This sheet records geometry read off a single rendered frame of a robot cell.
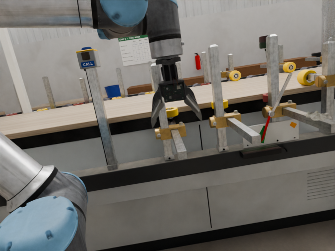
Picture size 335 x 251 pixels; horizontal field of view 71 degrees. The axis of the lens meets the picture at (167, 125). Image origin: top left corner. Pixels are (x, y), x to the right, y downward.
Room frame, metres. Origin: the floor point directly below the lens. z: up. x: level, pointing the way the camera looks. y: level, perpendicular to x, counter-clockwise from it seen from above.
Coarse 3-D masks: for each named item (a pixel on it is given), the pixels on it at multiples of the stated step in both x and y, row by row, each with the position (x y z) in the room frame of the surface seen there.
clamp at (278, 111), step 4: (280, 104) 1.03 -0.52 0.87; (284, 104) 1.02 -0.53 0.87; (288, 104) 1.01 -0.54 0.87; (292, 104) 1.00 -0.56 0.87; (264, 108) 1.02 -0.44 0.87; (268, 108) 1.01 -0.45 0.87; (272, 108) 1.00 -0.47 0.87; (276, 108) 1.00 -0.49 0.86; (280, 108) 1.00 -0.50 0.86; (264, 112) 1.02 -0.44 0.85; (276, 112) 1.00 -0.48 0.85; (280, 112) 1.00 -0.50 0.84; (264, 116) 1.02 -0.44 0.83; (276, 116) 1.00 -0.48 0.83; (280, 116) 1.00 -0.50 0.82
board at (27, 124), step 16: (240, 80) 1.89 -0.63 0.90; (256, 80) 1.74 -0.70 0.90; (144, 96) 1.81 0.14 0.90; (208, 96) 1.36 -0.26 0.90; (224, 96) 1.28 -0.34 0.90; (240, 96) 1.21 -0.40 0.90; (256, 96) 1.19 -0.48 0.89; (32, 112) 1.89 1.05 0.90; (48, 112) 1.74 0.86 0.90; (64, 112) 1.62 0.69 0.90; (80, 112) 1.51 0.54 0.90; (112, 112) 1.32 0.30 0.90; (128, 112) 1.25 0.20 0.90; (144, 112) 1.18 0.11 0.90; (0, 128) 1.35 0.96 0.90; (16, 128) 1.27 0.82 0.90; (32, 128) 1.20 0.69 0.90; (48, 128) 1.16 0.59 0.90; (64, 128) 1.16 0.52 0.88
